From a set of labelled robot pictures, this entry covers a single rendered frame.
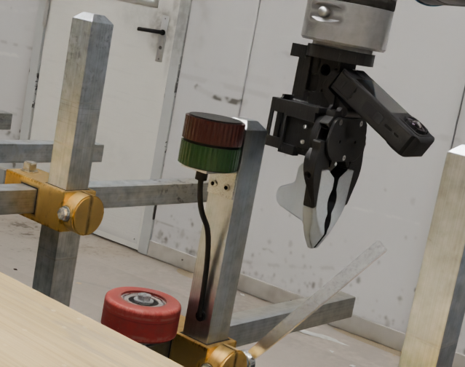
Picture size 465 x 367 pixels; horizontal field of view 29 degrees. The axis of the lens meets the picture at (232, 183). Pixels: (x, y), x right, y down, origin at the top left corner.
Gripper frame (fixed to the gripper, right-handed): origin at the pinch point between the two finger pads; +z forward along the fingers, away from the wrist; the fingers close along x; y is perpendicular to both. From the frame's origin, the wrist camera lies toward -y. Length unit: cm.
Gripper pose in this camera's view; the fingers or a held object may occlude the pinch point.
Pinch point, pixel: (319, 238)
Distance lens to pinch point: 98.0
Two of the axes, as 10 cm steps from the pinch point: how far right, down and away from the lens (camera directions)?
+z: -1.8, 9.7, 1.8
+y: -7.6, -2.5, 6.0
